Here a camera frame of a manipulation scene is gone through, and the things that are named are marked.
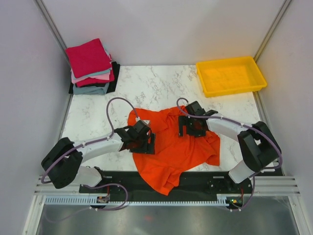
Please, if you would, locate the right aluminium frame post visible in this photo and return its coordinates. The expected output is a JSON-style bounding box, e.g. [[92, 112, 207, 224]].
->
[[254, 0, 293, 63]]

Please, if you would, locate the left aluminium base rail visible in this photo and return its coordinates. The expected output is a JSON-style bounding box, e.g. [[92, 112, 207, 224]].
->
[[22, 176, 88, 235]]

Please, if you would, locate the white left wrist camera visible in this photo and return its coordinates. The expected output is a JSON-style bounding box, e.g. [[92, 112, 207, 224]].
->
[[135, 117, 151, 126]]

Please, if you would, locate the aluminium frame post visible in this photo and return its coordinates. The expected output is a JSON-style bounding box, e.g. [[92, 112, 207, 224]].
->
[[254, 0, 293, 63], [33, 0, 69, 61]]

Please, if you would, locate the grey-blue folded t shirt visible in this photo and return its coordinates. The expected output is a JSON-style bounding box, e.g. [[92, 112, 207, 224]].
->
[[73, 83, 109, 95]]

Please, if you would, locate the black folded t shirt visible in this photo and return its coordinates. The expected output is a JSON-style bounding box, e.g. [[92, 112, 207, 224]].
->
[[68, 62, 120, 94]]

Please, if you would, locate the crimson folded t shirt lower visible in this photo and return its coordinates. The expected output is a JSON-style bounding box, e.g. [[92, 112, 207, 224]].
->
[[75, 71, 114, 87]]

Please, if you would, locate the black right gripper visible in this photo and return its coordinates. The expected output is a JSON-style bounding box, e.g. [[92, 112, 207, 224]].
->
[[178, 115, 206, 138]]

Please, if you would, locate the teal folded t shirt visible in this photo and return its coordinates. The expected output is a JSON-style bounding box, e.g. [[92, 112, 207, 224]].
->
[[73, 69, 112, 80]]

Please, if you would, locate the white slotted cable duct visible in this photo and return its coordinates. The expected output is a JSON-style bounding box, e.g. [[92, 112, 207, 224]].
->
[[44, 194, 229, 206]]

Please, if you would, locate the pink folded t shirt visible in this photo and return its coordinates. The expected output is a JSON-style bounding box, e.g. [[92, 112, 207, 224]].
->
[[70, 69, 111, 84]]

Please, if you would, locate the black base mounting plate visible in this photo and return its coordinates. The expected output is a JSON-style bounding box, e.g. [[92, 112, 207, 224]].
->
[[78, 170, 252, 203]]

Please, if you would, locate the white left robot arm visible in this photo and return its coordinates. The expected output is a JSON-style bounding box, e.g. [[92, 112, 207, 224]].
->
[[41, 120, 156, 192]]

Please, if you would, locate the yellow plastic tray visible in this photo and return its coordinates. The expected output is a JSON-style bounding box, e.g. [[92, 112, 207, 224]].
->
[[196, 56, 268, 97]]

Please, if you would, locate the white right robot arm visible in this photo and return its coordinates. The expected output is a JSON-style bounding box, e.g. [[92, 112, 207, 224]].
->
[[178, 101, 282, 194]]

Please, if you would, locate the left aluminium frame post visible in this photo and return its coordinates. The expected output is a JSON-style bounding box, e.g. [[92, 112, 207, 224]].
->
[[33, 0, 69, 61]]

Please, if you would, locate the orange t shirt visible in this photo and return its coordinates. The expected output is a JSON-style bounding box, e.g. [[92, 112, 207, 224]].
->
[[128, 106, 221, 195]]

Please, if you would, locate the crimson folded t shirt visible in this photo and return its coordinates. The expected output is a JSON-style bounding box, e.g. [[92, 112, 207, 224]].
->
[[75, 71, 114, 87], [66, 38, 112, 78]]

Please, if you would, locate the crimson folded t shirt top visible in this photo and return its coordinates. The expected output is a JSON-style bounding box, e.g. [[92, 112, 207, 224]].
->
[[66, 38, 112, 78]]

